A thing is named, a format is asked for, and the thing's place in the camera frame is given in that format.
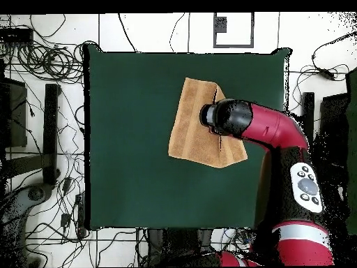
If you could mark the tan terry towel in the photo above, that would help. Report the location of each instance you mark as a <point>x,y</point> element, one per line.
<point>192,134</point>

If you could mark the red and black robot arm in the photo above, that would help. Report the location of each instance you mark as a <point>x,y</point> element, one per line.
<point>292,181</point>

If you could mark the dark green table cloth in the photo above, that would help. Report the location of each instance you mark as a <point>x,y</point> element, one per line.
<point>134,181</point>

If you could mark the black floor stand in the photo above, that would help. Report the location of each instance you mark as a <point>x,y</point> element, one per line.
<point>50,134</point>
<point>308,111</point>

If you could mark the grey chair base leg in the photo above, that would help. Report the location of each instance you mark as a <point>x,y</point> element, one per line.
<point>36,193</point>

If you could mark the black power adapter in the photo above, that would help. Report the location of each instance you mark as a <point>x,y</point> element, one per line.
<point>326,74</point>

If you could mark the small black device box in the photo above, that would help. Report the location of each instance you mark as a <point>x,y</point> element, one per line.
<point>15,35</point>

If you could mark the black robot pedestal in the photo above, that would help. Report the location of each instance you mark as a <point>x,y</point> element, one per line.
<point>173,245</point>

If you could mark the grey square frame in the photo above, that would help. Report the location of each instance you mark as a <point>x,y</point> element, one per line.
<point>220,25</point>

